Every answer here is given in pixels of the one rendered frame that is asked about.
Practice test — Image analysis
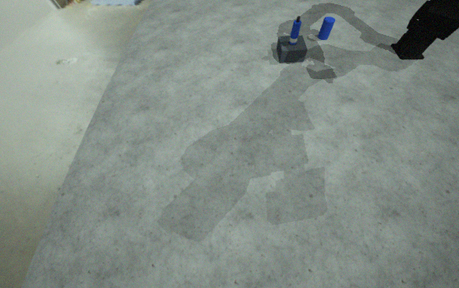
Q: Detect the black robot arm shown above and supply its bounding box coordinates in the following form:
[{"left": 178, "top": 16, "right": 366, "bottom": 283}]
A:
[{"left": 391, "top": 0, "right": 459, "bottom": 60}]

